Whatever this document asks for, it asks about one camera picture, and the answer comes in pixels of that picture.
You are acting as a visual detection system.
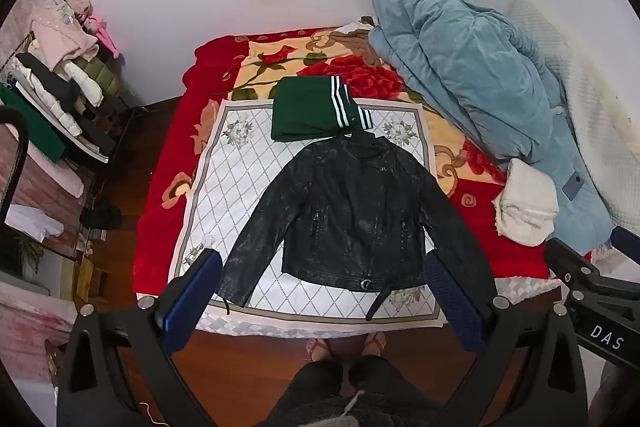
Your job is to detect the white folded towel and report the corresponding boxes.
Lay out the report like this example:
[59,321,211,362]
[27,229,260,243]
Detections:
[492,158,560,248]

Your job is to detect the pile of clothes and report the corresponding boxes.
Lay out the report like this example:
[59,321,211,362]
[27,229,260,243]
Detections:
[0,0,131,165]

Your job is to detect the grey patterned bed sheet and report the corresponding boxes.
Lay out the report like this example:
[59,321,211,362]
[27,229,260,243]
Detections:
[195,277,566,340]

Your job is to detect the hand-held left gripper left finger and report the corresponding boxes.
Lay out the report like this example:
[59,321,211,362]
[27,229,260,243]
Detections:
[56,248,224,427]

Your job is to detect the black curved bar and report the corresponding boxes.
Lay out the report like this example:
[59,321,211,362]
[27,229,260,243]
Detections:
[0,106,29,238]

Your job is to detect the person's right foot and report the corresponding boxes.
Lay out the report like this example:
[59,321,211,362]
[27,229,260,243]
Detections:
[361,332,388,358]

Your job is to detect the black leather jacket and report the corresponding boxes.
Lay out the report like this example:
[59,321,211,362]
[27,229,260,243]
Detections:
[216,132,498,322]

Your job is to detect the person's left foot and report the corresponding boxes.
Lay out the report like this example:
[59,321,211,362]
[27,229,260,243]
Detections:
[305,338,333,363]

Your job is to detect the red floral blanket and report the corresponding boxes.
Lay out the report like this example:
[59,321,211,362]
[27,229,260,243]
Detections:
[134,19,596,298]

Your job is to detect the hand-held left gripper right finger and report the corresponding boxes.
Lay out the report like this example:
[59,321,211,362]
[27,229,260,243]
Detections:
[424,251,589,427]

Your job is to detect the wooden stool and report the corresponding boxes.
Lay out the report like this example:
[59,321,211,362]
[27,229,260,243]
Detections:
[74,257,113,303]

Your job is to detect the person's legs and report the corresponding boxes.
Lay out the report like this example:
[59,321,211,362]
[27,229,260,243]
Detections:
[265,354,446,427]

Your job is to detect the green garment with white stripes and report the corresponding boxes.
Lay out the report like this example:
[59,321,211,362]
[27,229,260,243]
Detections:
[270,76,373,142]

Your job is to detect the light blue quilt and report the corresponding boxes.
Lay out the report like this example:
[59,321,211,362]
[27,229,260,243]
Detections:
[365,0,616,248]

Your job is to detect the dark green cloth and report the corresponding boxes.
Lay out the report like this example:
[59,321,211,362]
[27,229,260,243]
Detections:
[0,84,68,160]

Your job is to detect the person's right forearm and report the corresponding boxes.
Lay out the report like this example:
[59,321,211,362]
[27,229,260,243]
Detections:
[589,359,640,427]

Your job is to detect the person's foot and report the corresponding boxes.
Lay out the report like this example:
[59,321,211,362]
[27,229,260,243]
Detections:
[361,332,388,358]
[305,338,333,363]

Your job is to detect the white quilted bedding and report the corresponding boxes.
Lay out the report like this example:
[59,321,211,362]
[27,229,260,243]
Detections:
[507,0,640,238]

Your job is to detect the blue-grey phone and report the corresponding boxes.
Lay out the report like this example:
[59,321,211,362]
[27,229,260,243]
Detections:
[561,174,585,198]

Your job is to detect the white diamond-patterned cloth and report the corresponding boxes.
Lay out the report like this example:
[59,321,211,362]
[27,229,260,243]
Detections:
[170,99,447,323]

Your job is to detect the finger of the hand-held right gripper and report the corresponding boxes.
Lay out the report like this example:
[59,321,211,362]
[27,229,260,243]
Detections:
[544,238,640,305]
[610,226,640,255]

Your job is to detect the black bag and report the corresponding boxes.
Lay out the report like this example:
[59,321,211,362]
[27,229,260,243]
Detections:
[80,202,123,230]

